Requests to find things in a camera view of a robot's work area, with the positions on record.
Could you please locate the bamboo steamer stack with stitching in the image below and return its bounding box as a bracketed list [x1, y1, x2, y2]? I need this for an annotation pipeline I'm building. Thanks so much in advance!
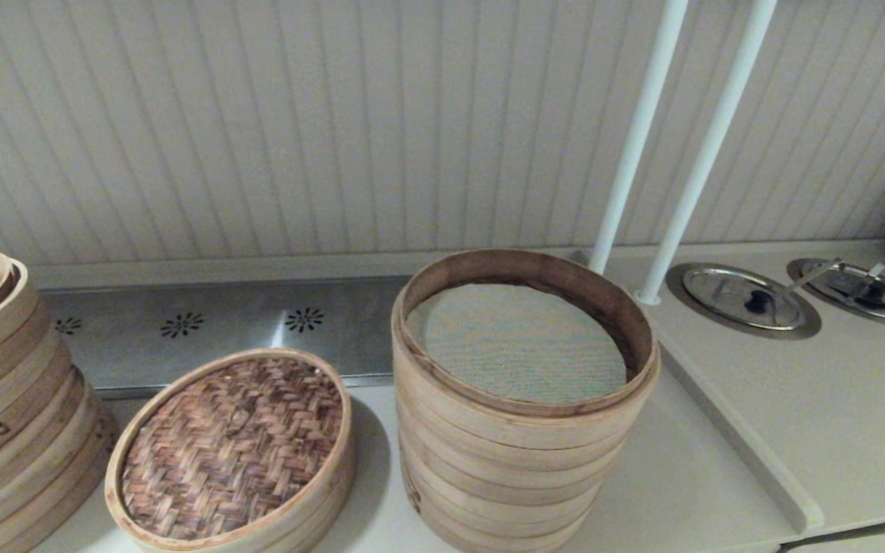
[0, 248, 119, 553]

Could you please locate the long steel utensil handle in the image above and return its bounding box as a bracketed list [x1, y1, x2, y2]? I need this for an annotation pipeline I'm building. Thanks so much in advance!
[784, 257, 847, 296]

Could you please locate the woven bamboo steamer lid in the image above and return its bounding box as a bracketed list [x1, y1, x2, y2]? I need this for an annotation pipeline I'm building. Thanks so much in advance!
[104, 347, 353, 552]

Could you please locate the single bamboo steamer tray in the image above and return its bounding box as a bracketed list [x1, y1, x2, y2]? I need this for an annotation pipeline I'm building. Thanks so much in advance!
[204, 442, 357, 553]

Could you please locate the stainless steel perforated steam plate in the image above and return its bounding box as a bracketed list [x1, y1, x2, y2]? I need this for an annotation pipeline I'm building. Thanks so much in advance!
[39, 275, 413, 400]

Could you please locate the tall bamboo steamer stack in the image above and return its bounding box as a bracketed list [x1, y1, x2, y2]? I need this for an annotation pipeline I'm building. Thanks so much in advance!
[391, 248, 663, 553]

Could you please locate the grey-green mesh steamer liner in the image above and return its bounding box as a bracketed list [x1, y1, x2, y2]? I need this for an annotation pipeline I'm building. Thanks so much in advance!
[406, 283, 629, 406]

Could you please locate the white metal pole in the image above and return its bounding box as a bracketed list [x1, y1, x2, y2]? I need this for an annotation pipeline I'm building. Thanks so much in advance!
[590, 0, 691, 276]
[636, 0, 781, 306]

